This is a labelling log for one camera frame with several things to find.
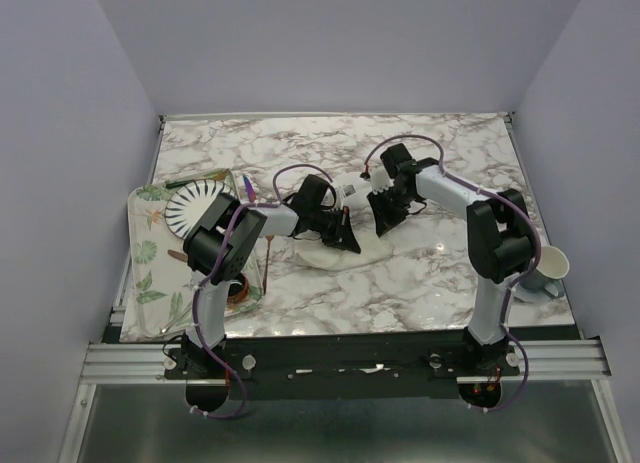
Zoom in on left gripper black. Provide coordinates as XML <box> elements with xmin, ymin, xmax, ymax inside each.
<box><xmin>308</xmin><ymin>206</ymin><xmax>360</xmax><ymax>253</ymax></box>

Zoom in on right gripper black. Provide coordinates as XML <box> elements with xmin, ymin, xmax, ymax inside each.
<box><xmin>366</xmin><ymin>186</ymin><xmax>414</xmax><ymax>237</ymax></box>

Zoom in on white cloth napkin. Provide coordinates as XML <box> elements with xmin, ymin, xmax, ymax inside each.
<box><xmin>294</xmin><ymin>172</ymin><xmax>393</xmax><ymax>272</ymax></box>

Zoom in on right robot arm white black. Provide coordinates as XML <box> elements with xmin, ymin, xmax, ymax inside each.
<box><xmin>361</xmin><ymin>143</ymin><xmax>541</xmax><ymax>375</ymax></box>

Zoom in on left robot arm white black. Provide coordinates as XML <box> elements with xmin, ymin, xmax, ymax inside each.
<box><xmin>183</xmin><ymin>175</ymin><xmax>361</xmax><ymax>378</ymax></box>

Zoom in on rose gold fork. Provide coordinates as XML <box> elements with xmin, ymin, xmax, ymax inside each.
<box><xmin>262</xmin><ymin>235</ymin><xmax>275</xmax><ymax>295</ymax></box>

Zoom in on iridescent purple utensil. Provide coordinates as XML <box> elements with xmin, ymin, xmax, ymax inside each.
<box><xmin>242</xmin><ymin>175</ymin><xmax>256</xmax><ymax>203</ymax></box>

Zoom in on black and copper small bowl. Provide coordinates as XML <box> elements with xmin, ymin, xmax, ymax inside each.
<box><xmin>227</xmin><ymin>273</ymin><xmax>250</xmax><ymax>305</ymax></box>

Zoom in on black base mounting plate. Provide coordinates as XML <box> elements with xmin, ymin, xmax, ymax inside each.
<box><xmin>164</xmin><ymin>330</ymin><xmax>520</xmax><ymax>401</ymax></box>

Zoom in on white saucer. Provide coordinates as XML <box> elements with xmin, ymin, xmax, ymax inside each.
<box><xmin>514</xmin><ymin>286</ymin><xmax>565</xmax><ymax>304</ymax></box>

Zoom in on white plate blue stripes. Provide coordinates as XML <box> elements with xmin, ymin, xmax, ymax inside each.
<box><xmin>164</xmin><ymin>179</ymin><xmax>231</xmax><ymax>240</ymax></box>

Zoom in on copper spoon on tray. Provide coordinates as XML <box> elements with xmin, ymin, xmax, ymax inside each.
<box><xmin>167</xmin><ymin>250</ymin><xmax>188</xmax><ymax>262</ymax></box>

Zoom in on blue grey mug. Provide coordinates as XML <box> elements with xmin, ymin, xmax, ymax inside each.
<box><xmin>520</xmin><ymin>246</ymin><xmax>570</xmax><ymax>299</ymax></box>

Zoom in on green chopsticks on tray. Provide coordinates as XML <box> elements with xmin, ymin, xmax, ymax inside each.
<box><xmin>164</xmin><ymin>168</ymin><xmax>231</xmax><ymax>190</ymax></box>

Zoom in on leaf pattern serving tray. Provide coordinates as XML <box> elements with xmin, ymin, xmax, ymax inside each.
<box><xmin>120</xmin><ymin>171</ymin><xmax>237</xmax><ymax>343</ymax></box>

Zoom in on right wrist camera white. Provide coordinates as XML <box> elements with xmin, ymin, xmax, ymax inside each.
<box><xmin>365</xmin><ymin>168</ymin><xmax>393</xmax><ymax>194</ymax></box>

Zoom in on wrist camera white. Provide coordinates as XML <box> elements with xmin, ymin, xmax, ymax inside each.
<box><xmin>330</xmin><ymin>184</ymin><xmax>357</xmax><ymax>208</ymax></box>
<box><xmin>365</xmin><ymin>168</ymin><xmax>393</xmax><ymax>194</ymax></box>

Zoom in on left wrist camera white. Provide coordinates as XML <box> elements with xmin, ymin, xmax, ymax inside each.
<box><xmin>330</xmin><ymin>184</ymin><xmax>357</xmax><ymax>208</ymax></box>

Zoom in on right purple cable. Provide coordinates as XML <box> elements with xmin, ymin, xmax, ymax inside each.
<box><xmin>363</xmin><ymin>135</ymin><xmax>544</xmax><ymax>415</ymax></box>

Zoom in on purple cable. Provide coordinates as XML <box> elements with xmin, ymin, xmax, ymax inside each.
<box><xmin>192</xmin><ymin>163</ymin><xmax>339</xmax><ymax>422</ymax></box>
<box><xmin>363</xmin><ymin>135</ymin><xmax>544</xmax><ymax>415</ymax></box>

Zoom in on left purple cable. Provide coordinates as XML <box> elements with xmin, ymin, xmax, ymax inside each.
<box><xmin>192</xmin><ymin>163</ymin><xmax>339</xmax><ymax>422</ymax></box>

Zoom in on aluminium frame rail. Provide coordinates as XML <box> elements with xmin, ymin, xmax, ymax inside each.
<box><xmin>80</xmin><ymin>340</ymin><xmax>611</xmax><ymax>386</ymax></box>

